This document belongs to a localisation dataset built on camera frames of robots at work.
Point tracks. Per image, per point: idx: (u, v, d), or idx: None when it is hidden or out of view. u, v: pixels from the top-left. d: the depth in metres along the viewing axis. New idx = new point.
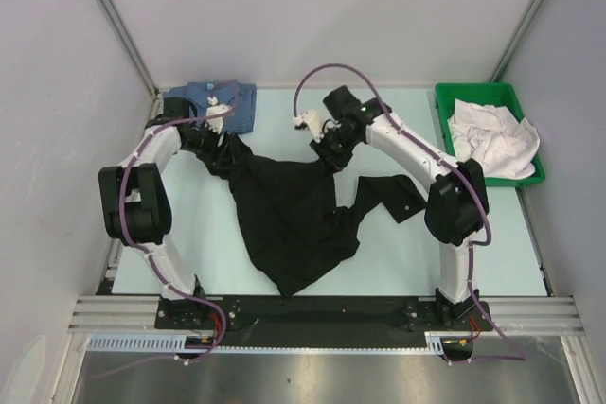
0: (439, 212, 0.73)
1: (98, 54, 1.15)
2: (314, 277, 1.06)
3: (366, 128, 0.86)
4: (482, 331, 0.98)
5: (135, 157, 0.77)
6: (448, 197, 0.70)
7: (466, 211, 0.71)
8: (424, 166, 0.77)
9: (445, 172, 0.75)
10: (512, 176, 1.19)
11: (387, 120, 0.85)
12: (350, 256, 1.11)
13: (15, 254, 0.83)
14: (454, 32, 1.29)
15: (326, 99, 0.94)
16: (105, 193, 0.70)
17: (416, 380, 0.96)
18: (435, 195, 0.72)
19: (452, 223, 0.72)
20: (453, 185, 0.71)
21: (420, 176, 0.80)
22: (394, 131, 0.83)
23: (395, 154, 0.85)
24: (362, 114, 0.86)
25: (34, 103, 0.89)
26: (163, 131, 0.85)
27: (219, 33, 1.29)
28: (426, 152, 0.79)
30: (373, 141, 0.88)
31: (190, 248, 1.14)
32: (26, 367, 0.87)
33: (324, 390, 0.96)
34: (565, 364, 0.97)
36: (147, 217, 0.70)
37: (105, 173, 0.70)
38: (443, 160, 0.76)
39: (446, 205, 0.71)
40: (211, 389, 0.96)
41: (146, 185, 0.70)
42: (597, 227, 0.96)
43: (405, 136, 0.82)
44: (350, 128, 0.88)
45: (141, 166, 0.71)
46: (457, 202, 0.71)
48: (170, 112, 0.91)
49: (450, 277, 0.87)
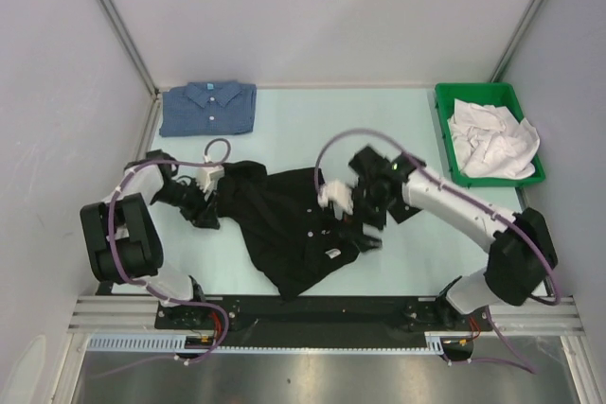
0: (505, 276, 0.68)
1: (98, 54, 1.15)
2: (316, 278, 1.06)
3: (402, 185, 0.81)
4: (482, 331, 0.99)
5: (118, 190, 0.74)
6: (510, 252, 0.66)
7: (534, 268, 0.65)
8: (478, 222, 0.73)
9: (502, 227, 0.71)
10: (511, 176, 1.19)
11: (423, 176, 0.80)
12: (354, 260, 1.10)
13: (14, 254, 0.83)
14: (455, 32, 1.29)
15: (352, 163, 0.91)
16: (90, 233, 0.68)
17: (416, 380, 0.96)
18: (496, 254, 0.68)
19: (521, 285, 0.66)
20: (511, 242, 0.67)
21: (475, 235, 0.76)
22: (435, 186, 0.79)
23: (437, 211, 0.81)
24: (393, 170, 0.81)
25: (34, 103, 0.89)
26: (145, 169, 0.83)
27: (219, 33, 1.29)
28: (476, 207, 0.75)
30: (413, 201, 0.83)
31: (185, 254, 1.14)
32: (26, 368, 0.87)
33: (324, 390, 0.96)
34: (565, 364, 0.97)
36: (137, 252, 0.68)
37: (89, 211, 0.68)
38: (497, 214, 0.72)
39: (510, 261, 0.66)
40: (211, 389, 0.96)
41: (133, 219, 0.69)
42: (597, 227, 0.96)
43: (448, 190, 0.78)
44: (385, 186, 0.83)
45: (124, 199, 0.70)
46: (524, 259, 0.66)
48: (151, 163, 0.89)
49: (468, 296, 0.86)
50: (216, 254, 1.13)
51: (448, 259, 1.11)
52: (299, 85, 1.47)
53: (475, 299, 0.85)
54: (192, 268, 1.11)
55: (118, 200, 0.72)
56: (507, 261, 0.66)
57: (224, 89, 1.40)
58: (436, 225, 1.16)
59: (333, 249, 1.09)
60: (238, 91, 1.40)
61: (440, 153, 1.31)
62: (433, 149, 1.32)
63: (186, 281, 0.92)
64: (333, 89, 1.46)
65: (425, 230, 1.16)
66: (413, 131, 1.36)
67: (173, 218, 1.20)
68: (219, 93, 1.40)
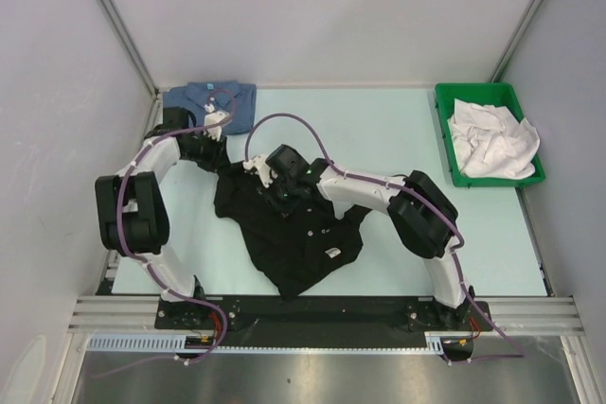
0: (412, 236, 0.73)
1: (98, 54, 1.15)
2: (318, 278, 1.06)
3: (318, 186, 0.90)
4: (482, 331, 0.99)
5: (134, 166, 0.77)
6: (409, 214, 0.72)
7: (435, 224, 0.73)
8: (378, 196, 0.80)
9: (396, 193, 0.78)
10: (512, 176, 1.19)
11: (333, 170, 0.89)
12: (353, 260, 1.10)
13: (15, 254, 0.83)
14: (454, 32, 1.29)
15: (269, 163, 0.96)
16: (102, 202, 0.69)
17: (416, 380, 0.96)
18: (398, 218, 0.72)
19: (427, 240, 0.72)
20: (408, 202, 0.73)
21: (378, 206, 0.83)
22: (341, 177, 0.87)
23: (351, 199, 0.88)
24: (309, 176, 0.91)
25: (34, 103, 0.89)
26: (162, 143, 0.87)
27: (219, 33, 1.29)
28: (373, 183, 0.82)
30: (331, 196, 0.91)
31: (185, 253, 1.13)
32: (26, 367, 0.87)
33: (324, 390, 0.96)
34: (565, 364, 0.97)
36: (143, 227, 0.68)
37: (104, 181, 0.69)
38: (390, 183, 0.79)
39: (412, 223, 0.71)
40: (211, 389, 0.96)
41: (143, 193, 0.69)
42: (597, 226, 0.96)
43: (351, 177, 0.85)
44: (306, 192, 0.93)
45: (138, 175, 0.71)
46: (423, 219, 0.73)
48: (169, 122, 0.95)
49: (442, 284, 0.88)
50: (216, 254, 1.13)
51: None
52: (299, 85, 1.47)
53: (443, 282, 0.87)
54: (191, 268, 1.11)
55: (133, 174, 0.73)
56: (409, 224, 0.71)
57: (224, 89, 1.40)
58: None
59: (333, 247, 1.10)
60: (238, 91, 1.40)
61: (440, 153, 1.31)
62: (433, 149, 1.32)
63: (188, 277, 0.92)
64: (334, 89, 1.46)
65: None
66: (413, 132, 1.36)
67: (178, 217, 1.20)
68: (219, 93, 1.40)
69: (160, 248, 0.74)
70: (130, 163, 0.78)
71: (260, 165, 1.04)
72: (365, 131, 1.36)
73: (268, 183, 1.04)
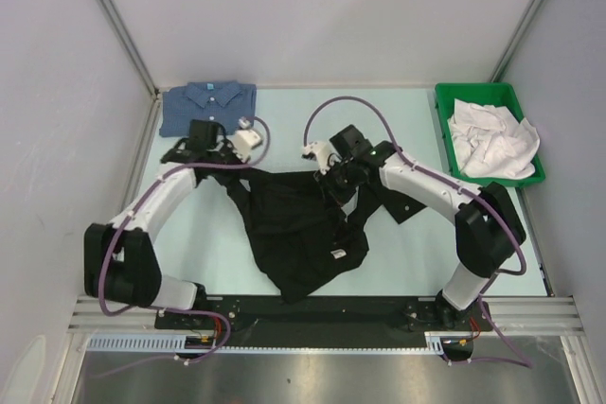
0: (473, 249, 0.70)
1: (98, 54, 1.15)
2: (319, 283, 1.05)
3: (380, 170, 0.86)
4: (482, 331, 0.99)
5: (131, 216, 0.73)
6: (475, 225, 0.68)
7: (499, 242, 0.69)
8: (447, 198, 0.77)
9: (467, 201, 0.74)
10: (511, 176, 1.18)
11: (401, 159, 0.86)
12: (358, 265, 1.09)
13: (15, 254, 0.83)
14: (455, 32, 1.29)
15: (332, 140, 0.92)
16: (86, 254, 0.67)
17: (416, 380, 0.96)
18: (463, 226, 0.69)
19: (488, 256, 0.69)
20: (478, 212, 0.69)
21: (442, 208, 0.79)
22: (407, 167, 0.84)
23: (413, 192, 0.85)
24: (373, 158, 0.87)
25: (33, 103, 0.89)
26: (176, 174, 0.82)
27: (219, 33, 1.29)
28: (444, 184, 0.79)
30: (389, 184, 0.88)
31: (183, 256, 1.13)
32: (26, 367, 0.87)
33: (325, 390, 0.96)
34: (565, 364, 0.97)
36: (128, 288, 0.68)
37: (91, 234, 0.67)
38: (463, 188, 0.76)
39: (477, 236, 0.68)
40: (212, 389, 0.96)
41: (131, 259, 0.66)
42: (597, 227, 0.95)
43: (420, 170, 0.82)
44: (365, 173, 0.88)
45: (129, 235, 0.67)
46: (489, 233, 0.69)
48: (195, 136, 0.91)
49: (462, 289, 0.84)
50: (218, 254, 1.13)
51: (447, 259, 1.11)
52: (299, 85, 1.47)
53: (465, 290, 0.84)
54: (192, 269, 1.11)
55: (127, 228, 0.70)
56: (474, 235, 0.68)
57: (224, 89, 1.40)
58: (436, 226, 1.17)
59: (339, 249, 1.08)
60: (238, 90, 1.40)
61: (440, 153, 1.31)
62: (433, 149, 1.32)
63: (189, 289, 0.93)
64: (334, 89, 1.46)
65: (428, 233, 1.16)
66: (414, 132, 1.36)
67: (203, 214, 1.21)
68: (220, 93, 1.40)
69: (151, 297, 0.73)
70: (126, 212, 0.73)
71: (320, 149, 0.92)
72: (366, 131, 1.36)
73: (327, 170, 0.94)
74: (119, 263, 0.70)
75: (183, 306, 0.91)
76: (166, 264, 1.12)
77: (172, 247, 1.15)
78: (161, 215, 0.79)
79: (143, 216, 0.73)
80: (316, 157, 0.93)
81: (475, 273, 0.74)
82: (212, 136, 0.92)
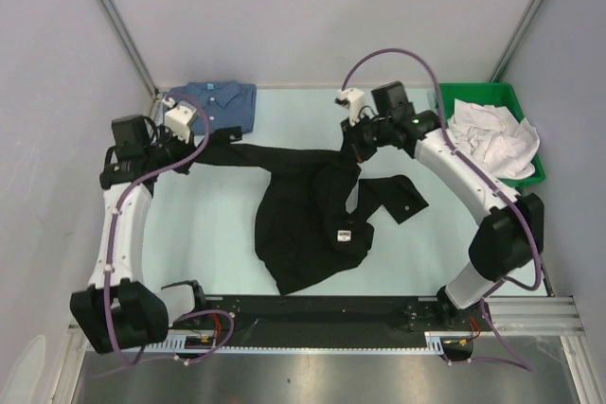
0: (490, 252, 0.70)
1: (98, 54, 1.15)
2: (316, 278, 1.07)
3: (418, 140, 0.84)
4: (482, 331, 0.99)
5: (109, 268, 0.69)
6: (501, 231, 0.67)
7: (518, 254, 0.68)
8: (479, 195, 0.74)
9: (501, 204, 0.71)
10: (511, 176, 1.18)
11: (442, 137, 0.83)
12: (357, 263, 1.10)
13: (16, 254, 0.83)
14: (455, 32, 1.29)
15: (376, 93, 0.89)
16: (88, 324, 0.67)
17: (416, 380, 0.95)
18: (488, 228, 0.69)
19: (500, 262, 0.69)
20: (507, 219, 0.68)
21: (470, 201, 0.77)
22: (448, 150, 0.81)
23: (442, 171, 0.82)
24: (414, 124, 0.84)
25: (33, 103, 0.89)
26: (130, 198, 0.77)
27: (219, 34, 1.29)
28: (482, 181, 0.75)
30: (421, 155, 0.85)
31: (173, 242, 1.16)
32: (26, 367, 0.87)
33: (324, 390, 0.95)
34: (565, 364, 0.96)
36: (140, 333, 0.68)
37: (80, 307, 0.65)
38: (500, 191, 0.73)
39: (498, 241, 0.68)
40: (211, 389, 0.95)
41: (133, 312, 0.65)
42: (597, 227, 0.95)
43: (460, 157, 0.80)
44: (399, 138, 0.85)
45: (121, 289, 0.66)
46: (510, 240, 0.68)
48: (124, 141, 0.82)
49: (466, 289, 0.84)
50: (218, 253, 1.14)
51: (447, 258, 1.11)
52: (299, 85, 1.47)
53: (469, 292, 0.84)
54: (191, 268, 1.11)
55: (114, 284, 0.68)
56: (495, 239, 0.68)
57: (224, 89, 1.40)
58: (436, 226, 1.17)
59: (346, 232, 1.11)
60: (238, 91, 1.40)
61: None
62: None
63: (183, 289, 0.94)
64: (334, 89, 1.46)
65: (428, 232, 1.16)
66: None
67: (203, 212, 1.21)
68: (219, 93, 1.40)
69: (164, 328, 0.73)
70: (103, 267, 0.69)
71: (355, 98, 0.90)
72: None
73: (354, 121, 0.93)
74: (120, 312, 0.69)
75: (187, 308, 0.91)
76: (165, 263, 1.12)
77: (173, 246, 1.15)
78: (136, 250, 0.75)
79: (121, 265, 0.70)
80: (349, 105, 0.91)
81: (479, 273, 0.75)
82: (140, 133, 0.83)
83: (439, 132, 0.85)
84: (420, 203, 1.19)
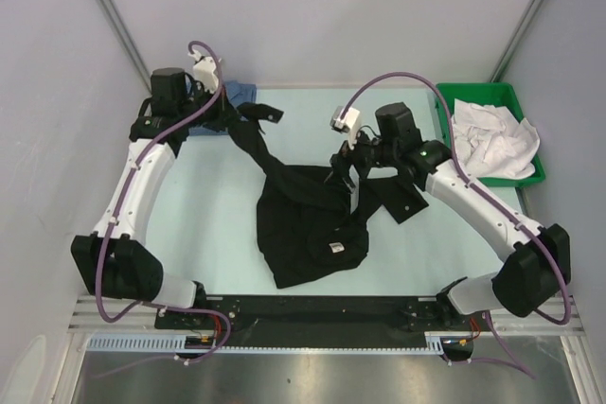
0: (517, 287, 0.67)
1: (98, 53, 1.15)
2: (315, 276, 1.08)
3: (428, 175, 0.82)
4: (482, 331, 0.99)
5: (114, 220, 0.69)
6: (529, 267, 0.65)
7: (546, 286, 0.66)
8: (501, 230, 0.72)
9: (525, 238, 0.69)
10: (511, 176, 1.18)
11: (454, 170, 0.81)
12: (355, 265, 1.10)
13: (16, 254, 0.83)
14: (454, 32, 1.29)
15: (381, 117, 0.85)
16: (82, 267, 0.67)
17: (416, 380, 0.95)
18: (514, 266, 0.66)
19: (530, 298, 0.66)
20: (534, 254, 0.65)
21: (490, 236, 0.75)
22: (462, 184, 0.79)
23: (456, 206, 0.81)
24: (423, 159, 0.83)
25: (34, 103, 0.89)
26: (150, 156, 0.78)
27: (219, 33, 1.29)
28: (501, 214, 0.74)
30: (432, 191, 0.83)
31: (180, 228, 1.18)
32: (26, 367, 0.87)
33: (324, 390, 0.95)
34: (565, 365, 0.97)
36: (131, 289, 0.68)
37: (80, 251, 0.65)
38: (522, 224, 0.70)
39: (526, 278, 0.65)
40: (211, 389, 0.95)
41: (125, 265, 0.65)
42: (597, 226, 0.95)
43: (475, 191, 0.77)
44: (408, 171, 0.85)
45: (119, 242, 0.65)
46: (538, 275, 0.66)
48: (159, 96, 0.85)
49: (470, 295, 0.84)
50: (218, 253, 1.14)
51: (447, 257, 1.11)
52: (299, 85, 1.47)
53: (472, 297, 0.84)
54: (191, 268, 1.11)
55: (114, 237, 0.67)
56: (524, 276, 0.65)
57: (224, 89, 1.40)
58: (436, 226, 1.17)
59: (337, 243, 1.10)
60: (238, 90, 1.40)
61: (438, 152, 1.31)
62: None
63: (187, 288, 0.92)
64: (334, 89, 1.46)
65: (428, 232, 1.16)
66: None
67: (203, 212, 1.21)
68: None
69: (154, 292, 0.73)
70: (109, 218, 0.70)
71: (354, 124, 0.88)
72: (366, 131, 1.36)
73: (353, 144, 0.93)
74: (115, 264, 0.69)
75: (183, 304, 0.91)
76: (168, 262, 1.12)
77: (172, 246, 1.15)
78: (145, 210, 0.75)
79: (126, 219, 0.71)
80: (349, 130, 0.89)
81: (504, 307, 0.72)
82: (177, 91, 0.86)
83: (450, 164, 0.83)
84: (419, 203, 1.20)
